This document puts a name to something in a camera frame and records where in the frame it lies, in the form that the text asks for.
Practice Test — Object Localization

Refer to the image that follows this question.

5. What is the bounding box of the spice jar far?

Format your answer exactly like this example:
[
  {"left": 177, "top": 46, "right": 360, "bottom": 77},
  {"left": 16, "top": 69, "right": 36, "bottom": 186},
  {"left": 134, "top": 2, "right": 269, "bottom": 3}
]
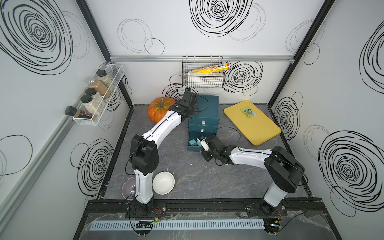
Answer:
[{"left": 96, "top": 70, "right": 113, "bottom": 88}]

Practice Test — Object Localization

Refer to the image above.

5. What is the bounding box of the yellow cutting board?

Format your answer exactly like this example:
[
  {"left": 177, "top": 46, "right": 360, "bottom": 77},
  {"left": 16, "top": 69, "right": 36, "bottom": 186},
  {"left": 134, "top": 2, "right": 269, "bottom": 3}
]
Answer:
[{"left": 224, "top": 100, "right": 282, "bottom": 146}]

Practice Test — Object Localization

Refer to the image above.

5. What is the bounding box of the orange pumpkin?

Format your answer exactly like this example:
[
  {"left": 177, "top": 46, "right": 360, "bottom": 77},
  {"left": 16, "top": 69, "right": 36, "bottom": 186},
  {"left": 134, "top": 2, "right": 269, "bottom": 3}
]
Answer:
[{"left": 147, "top": 97, "right": 176, "bottom": 124}]

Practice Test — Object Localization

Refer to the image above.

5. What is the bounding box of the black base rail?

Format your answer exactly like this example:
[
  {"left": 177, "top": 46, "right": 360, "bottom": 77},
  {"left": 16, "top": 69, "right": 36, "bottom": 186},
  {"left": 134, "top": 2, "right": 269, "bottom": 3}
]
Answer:
[{"left": 84, "top": 198, "right": 326, "bottom": 218}]

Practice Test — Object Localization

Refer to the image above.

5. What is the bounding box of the white spice jar middle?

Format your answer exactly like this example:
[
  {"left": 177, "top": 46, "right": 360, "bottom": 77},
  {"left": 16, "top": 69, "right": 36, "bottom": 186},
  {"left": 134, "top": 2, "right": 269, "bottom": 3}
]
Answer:
[{"left": 85, "top": 88, "right": 106, "bottom": 109}]

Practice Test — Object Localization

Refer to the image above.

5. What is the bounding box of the brown spice jar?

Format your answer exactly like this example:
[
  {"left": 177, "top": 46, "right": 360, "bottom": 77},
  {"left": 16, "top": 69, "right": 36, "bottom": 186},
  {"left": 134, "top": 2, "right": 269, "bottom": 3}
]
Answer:
[{"left": 89, "top": 79, "right": 112, "bottom": 99}]

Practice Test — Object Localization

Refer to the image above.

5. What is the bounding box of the clear acrylic spice shelf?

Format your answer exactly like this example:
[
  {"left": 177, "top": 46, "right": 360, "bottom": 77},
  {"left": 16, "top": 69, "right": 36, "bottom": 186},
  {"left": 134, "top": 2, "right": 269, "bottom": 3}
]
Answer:
[{"left": 73, "top": 64, "right": 125, "bottom": 126}]

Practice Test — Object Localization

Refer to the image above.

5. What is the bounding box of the teal plug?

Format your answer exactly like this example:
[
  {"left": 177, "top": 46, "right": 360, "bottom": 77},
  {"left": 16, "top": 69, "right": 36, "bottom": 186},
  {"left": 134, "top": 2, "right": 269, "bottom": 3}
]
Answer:
[{"left": 189, "top": 139, "right": 198, "bottom": 146}]

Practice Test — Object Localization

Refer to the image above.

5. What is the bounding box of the yellow tube package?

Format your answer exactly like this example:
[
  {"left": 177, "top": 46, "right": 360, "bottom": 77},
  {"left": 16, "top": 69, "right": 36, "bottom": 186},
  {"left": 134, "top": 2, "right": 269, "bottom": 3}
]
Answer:
[{"left": 188, "top": 63, "right": 230, "bottom": 74}]

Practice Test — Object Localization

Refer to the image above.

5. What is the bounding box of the white spice jar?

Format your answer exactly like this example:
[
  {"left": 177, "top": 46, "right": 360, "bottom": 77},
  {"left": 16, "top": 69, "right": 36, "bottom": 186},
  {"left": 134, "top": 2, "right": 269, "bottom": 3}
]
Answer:
[
  {"left": 81, "top": 94, "right": 102, "bottom": 116},
  {"left": 85, "top": 88, "right": 106, "bottom": 109}
]

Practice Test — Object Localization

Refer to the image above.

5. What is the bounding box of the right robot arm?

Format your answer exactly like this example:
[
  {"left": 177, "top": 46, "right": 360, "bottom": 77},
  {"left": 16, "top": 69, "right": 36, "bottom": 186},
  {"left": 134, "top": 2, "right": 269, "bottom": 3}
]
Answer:
[{"left": 198, "top": 135, "right": 305, "bottom": 216}]

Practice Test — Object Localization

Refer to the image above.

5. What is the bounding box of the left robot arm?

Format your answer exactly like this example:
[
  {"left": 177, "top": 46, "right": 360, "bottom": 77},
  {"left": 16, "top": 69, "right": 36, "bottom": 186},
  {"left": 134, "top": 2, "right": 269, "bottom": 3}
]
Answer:
[{"left": 129, "top": 88, "right": 198, "bottom": 215}]

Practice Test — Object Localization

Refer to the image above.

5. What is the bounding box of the black wire basket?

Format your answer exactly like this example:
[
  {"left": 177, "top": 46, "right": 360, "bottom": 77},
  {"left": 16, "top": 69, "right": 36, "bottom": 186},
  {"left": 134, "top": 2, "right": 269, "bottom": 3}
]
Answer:
[{"left": 182, "top": 56, "right": 224, "bottom": 88}]

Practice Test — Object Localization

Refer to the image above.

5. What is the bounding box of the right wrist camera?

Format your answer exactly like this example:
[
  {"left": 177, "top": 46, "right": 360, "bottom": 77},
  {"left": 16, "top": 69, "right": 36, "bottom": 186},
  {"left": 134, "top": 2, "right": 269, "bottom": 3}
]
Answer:
[{"left": 197, "top": 136, "right": 210, "bottom": 152}]

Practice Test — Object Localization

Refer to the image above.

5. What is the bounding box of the white spice jar near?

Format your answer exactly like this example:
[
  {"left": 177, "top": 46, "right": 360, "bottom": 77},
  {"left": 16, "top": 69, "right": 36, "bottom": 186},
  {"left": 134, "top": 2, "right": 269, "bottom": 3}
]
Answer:
[{"left": 81, "top": 94, "right": 102, "bottom": 116}]

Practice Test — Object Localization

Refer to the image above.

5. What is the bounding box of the white bowl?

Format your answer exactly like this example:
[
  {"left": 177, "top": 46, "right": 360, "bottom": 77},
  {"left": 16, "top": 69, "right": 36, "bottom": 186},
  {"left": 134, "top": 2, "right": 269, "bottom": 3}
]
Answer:
[{"left": 153, "top": 172, "right": 175, "bottom": 195}]

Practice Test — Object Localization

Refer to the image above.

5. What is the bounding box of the grey slotted cable duct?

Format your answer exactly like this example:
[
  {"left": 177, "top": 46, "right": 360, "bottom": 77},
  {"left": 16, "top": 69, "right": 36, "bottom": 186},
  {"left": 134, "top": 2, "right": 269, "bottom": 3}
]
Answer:
[{"left": 89, "top": 219, "right": 265, "bottom": 231}]

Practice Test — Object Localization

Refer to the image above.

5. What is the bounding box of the dark spice jar lying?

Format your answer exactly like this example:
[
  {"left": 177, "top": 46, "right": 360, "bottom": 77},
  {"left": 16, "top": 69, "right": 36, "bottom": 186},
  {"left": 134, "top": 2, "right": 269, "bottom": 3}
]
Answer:
[{"left": 65, "top": 106, "right": 93, "bottom": 119}]

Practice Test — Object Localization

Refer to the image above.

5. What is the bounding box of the teal drawer cabinet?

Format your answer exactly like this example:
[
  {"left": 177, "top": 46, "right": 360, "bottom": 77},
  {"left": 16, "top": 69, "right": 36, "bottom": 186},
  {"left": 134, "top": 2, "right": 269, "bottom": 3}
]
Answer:
[{"left": 187, "top": 95, "right": 220, "bottom": 152}]

